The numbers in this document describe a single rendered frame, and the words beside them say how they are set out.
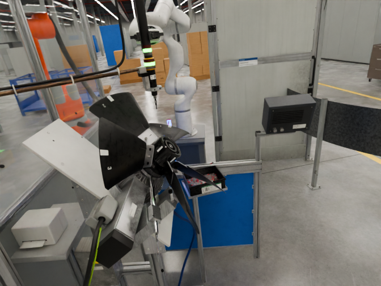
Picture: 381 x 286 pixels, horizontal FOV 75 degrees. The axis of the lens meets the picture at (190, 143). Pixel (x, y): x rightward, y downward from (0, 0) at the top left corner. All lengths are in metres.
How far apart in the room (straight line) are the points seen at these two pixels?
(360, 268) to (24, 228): 2.11
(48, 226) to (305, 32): 2.80
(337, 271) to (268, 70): 1.99
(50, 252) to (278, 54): 2.65
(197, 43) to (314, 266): 8.07
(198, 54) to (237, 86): 6.40
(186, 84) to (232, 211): 0.95
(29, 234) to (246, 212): 1.30
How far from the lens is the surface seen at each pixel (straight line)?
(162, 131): 1.29
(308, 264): 2.21
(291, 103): 1.50
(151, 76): 1.04
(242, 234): 2.00
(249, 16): 2.89
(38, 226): 1.28
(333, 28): 11.89
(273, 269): 2.13
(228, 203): 1.79
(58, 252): 1.27
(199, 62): 9.29
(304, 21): 3.05
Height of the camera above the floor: 1.65
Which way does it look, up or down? 24 degrees down
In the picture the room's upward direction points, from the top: 6 degrees counter-clockwise
